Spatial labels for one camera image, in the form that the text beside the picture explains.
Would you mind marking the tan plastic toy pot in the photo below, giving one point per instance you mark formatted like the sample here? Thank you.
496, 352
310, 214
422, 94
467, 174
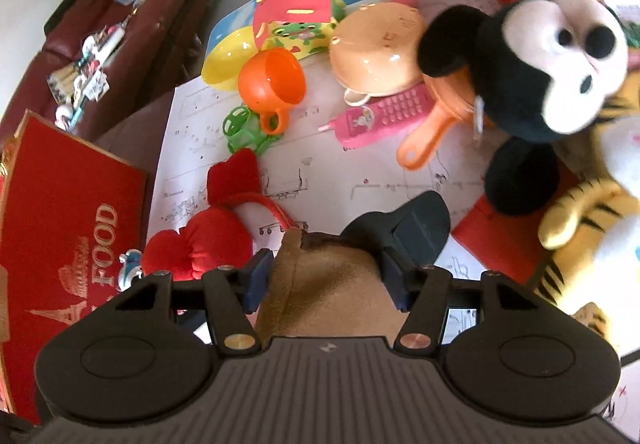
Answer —
375, 48

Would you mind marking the pink toy phone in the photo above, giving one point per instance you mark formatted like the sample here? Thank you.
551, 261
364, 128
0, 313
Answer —
385, 113

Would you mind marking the black plastic toy piece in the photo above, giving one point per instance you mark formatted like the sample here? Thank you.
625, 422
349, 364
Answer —
420, 219

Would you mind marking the blue cat figurine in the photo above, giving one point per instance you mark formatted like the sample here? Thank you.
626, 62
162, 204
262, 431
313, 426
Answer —
131, 265

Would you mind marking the white instruction sheet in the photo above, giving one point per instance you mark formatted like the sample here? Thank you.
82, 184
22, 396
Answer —
325, 173

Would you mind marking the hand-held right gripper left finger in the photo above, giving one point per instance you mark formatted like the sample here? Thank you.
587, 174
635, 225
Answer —
257, 276

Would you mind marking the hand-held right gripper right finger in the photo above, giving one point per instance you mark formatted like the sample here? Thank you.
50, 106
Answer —
395, 284

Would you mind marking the red gift box gold print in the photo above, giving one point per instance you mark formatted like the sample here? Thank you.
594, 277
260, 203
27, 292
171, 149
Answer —
60, 204

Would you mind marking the yellow plastic bowl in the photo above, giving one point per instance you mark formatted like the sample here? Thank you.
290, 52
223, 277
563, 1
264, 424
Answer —
225, 58

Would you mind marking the pile of small toys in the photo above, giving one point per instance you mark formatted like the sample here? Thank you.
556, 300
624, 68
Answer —
85, 73

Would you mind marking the brown plush toy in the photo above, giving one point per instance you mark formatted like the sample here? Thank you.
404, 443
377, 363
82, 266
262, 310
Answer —
325, 289

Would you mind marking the red paper sheet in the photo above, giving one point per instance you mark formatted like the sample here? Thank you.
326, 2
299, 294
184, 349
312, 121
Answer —
500, 239

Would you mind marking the orange toy pan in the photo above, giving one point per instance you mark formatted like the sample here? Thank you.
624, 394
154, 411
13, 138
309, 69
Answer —
425, 138

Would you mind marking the black mouse plush toy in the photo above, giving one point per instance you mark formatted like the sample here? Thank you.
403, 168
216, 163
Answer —
515, 88

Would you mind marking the red heart plush toy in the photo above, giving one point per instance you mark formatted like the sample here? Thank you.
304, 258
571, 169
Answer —
200, 239

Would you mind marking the yellow tiger plush toy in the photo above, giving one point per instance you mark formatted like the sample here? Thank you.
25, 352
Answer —
585, 209

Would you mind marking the green plastic toy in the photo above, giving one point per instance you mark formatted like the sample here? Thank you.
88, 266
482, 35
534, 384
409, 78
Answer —
240, 121

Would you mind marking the brown leather sofa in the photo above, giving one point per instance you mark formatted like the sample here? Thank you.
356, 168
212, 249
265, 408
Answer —
150, 33

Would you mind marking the orange plastic cup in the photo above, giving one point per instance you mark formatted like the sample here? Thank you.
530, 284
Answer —
272, 78

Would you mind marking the black bag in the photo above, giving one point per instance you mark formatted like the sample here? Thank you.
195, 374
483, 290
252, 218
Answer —
70, 3

